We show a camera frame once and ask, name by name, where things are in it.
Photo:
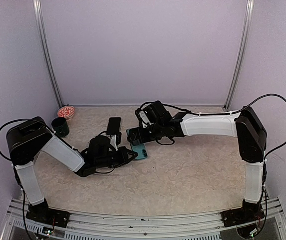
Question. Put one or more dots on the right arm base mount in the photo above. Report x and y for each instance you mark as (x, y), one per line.
(239, 216)

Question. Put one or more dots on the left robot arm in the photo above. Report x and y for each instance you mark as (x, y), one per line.
(32, 136)

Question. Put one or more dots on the left aluminium frame post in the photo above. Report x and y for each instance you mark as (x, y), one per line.
(45, 48)

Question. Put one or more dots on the front aluminium rail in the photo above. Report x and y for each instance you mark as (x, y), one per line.
(195, 226)

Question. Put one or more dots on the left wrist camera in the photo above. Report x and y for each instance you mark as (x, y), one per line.
(116, 140)

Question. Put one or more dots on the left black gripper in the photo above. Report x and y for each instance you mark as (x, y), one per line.
(124, 158)

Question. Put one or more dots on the aluminium frame post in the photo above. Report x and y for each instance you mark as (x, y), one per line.
(45, 48)
(241, 53)

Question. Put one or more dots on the red white patterned bowl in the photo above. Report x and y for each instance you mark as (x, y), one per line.
(66, 112)

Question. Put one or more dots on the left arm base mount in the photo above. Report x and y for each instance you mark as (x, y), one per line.
(53, 217)

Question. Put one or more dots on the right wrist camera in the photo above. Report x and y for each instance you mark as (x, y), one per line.
(142, 118)

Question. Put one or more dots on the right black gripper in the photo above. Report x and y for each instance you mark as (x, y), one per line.
(142, 138)

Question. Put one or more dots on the right aluminium frame post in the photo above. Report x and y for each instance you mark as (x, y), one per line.
(241, 53)

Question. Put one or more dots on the black cup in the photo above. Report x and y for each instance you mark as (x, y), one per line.
(60, 127)

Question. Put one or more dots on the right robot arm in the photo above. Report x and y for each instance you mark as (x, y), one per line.
(155, 123)

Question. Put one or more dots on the teal green phone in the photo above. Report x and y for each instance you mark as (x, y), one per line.
(139, 149)

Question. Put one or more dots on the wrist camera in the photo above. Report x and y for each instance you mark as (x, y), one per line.
(142, 118)
(116, 140)

